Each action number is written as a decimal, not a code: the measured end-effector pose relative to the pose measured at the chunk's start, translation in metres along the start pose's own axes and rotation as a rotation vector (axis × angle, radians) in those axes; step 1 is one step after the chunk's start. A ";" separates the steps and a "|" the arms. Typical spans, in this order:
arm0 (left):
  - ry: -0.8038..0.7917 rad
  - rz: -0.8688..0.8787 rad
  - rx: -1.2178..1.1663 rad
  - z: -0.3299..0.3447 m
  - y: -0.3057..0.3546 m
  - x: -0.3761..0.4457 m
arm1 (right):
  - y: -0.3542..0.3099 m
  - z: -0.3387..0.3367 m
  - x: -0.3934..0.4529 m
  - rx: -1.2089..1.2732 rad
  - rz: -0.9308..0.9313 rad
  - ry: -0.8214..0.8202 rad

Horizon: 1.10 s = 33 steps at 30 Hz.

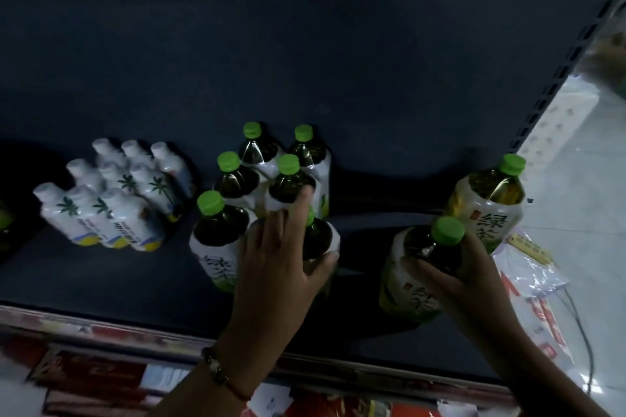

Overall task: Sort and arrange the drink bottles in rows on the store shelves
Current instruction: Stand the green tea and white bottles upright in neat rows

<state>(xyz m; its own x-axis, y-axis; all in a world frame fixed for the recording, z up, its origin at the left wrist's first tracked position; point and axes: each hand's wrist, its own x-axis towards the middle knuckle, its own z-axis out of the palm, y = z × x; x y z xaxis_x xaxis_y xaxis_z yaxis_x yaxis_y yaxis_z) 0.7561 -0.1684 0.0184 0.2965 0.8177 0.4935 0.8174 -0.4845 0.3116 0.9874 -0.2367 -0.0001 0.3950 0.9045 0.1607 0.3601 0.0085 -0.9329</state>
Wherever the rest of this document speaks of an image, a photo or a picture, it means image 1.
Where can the white perforated end panel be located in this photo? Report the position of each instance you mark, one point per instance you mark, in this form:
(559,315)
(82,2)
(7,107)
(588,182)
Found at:
(552,123)

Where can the dark grey metal shelf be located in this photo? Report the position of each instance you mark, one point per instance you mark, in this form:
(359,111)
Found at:
(122,280)

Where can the person's left forearm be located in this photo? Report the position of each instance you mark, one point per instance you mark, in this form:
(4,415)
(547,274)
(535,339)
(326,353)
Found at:
(195,397)

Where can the shrink-wrapped bottle packs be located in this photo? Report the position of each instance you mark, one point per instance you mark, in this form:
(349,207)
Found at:
(609,60)

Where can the person's left hand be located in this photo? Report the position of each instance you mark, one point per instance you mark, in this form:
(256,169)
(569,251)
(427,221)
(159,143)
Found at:
(274,294)

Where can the white bottle yellow base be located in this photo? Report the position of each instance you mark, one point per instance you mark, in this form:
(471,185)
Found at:
(103,149)
(90,216)
(168,162)
(133,150)

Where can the small green-capped tea bottle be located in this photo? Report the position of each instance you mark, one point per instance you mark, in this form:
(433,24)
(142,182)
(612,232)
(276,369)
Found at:
(4,221)

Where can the person's right hand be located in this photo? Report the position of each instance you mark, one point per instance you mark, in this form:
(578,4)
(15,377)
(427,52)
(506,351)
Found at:
(479,299)

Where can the red shelf price strip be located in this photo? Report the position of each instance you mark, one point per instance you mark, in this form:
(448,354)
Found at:
(122,336)

